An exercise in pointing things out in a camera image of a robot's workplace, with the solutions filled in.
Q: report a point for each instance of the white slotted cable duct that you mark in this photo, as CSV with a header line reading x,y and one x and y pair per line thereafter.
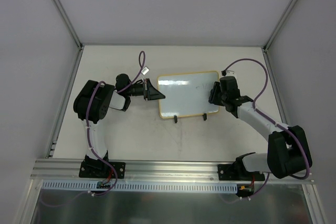
x,y
222,188

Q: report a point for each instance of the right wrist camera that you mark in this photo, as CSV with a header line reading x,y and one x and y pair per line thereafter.
x,y
227,73

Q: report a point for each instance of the aluminium frame post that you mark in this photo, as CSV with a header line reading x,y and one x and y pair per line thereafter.
x,y
279,25
65,18

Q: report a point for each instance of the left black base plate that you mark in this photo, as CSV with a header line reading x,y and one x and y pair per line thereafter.
x,y
98,169

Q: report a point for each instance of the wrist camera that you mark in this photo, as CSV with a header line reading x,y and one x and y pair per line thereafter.
x,y
145,70
227,73

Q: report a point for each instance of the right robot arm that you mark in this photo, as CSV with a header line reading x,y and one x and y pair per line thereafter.
x,y
287,150

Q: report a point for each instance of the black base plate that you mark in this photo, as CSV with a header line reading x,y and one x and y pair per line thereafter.
x,y
98,169
236,172

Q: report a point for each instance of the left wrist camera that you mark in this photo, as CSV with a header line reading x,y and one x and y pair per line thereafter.
x,y
145,70

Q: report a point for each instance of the aluminium rail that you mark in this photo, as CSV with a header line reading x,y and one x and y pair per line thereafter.
x,y
142,171

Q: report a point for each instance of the yellow framed whiteboard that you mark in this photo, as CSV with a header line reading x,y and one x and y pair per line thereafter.
x,y
186,94

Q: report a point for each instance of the whiteboard stand with black feet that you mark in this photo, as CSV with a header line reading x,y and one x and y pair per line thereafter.
x,y
176,119

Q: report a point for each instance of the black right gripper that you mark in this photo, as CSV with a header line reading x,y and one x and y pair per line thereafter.
x,y
216,94

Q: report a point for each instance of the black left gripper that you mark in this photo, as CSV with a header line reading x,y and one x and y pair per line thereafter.
x,y
147,89

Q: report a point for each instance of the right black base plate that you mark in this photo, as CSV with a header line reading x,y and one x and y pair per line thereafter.
x,y
236,172

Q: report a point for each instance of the left aluminium frame post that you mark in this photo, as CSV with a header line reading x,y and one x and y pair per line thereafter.
x,y
65,18

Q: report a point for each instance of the right aluminium frame post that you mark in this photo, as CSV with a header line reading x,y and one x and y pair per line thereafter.
x,y
279,25

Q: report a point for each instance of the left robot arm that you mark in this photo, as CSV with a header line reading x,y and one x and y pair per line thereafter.
x,y
92,105

